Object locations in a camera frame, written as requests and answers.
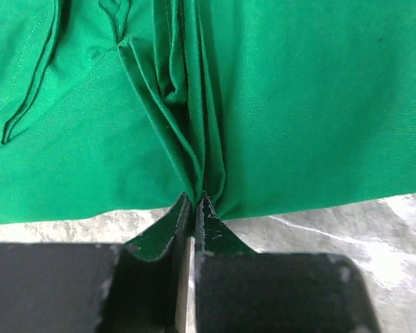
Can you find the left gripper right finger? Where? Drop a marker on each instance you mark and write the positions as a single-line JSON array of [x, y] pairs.
[[240, 290]]

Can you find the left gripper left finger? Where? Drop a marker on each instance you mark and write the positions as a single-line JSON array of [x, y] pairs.
[[137, 286]]

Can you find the green t-shirt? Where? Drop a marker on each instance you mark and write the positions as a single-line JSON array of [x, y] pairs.
[[266, 107]]

